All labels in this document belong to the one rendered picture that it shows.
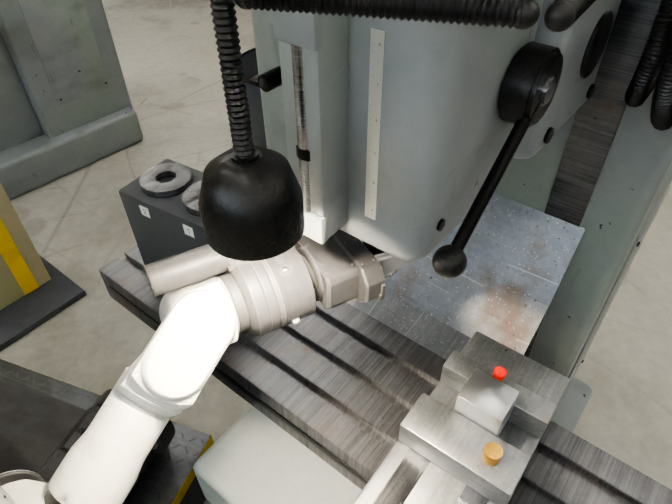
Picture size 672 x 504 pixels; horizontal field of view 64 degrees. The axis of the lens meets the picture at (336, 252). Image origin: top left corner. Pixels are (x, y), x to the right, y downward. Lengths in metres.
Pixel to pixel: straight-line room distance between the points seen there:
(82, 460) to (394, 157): 0.40
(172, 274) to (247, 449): 0.43
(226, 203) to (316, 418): 0.55
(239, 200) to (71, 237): 2.53
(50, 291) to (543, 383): 2.12
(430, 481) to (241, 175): 0.50
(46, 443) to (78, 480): 0.82
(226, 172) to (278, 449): 0.63
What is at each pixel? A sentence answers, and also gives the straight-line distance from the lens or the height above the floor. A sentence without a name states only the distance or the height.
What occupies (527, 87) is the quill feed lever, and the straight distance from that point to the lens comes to 0.49.
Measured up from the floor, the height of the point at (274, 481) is 0.86.
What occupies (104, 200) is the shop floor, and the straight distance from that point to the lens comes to 3.03.
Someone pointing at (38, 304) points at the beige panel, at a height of 0.03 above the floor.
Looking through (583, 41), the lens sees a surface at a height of 1.46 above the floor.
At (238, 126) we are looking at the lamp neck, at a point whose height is 1.51.
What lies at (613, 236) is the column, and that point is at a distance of 0.96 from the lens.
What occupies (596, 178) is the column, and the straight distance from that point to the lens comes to 0.91.
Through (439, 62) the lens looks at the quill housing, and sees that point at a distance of 0.40.
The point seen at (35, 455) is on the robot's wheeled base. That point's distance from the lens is 1.40.
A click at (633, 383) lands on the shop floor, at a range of 2.26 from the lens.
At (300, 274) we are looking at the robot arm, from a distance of 0.57.
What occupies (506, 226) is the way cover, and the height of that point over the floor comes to 1.06.
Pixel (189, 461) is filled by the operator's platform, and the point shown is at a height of 0.40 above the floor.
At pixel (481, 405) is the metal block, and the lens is 0.71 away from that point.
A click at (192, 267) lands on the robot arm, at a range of 0.57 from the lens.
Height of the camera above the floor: 1.67
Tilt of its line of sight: 43 degrees down
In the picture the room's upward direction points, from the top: 1 degrees counter-clockwise
